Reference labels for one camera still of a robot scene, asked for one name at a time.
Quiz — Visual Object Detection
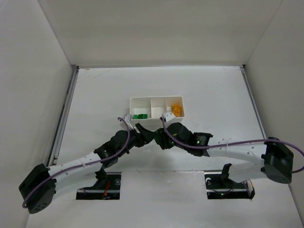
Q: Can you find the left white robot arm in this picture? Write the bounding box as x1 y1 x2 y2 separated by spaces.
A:
19 123 155 214

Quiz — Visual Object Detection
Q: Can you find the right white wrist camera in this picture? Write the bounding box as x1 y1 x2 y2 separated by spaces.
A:
160 111 176 124

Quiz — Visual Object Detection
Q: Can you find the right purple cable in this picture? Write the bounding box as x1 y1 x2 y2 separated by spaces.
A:
161 116 304 173

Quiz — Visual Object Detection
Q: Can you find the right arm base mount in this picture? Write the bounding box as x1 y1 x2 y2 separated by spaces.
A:
204 163 256 200

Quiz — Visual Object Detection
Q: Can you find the yellow lego piece with flower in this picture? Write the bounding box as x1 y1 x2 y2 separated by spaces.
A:
171 104 184 117

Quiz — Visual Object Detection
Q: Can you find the green yellow lego block pair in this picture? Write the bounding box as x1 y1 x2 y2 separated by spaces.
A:
154 130 160 144

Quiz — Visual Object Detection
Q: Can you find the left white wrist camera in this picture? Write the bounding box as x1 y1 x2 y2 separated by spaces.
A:
117 114 133 130

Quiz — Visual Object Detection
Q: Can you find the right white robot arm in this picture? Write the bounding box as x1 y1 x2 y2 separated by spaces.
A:
154 123 294 184

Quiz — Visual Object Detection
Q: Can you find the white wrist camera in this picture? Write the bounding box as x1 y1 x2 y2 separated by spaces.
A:
160 111 176 124
117 114 133 130

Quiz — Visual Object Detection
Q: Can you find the white three-compartment tray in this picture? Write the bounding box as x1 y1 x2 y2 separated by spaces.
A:
129 96 185 128

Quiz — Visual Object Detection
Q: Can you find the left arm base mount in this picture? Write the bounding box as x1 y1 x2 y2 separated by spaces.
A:
76 172 122 200

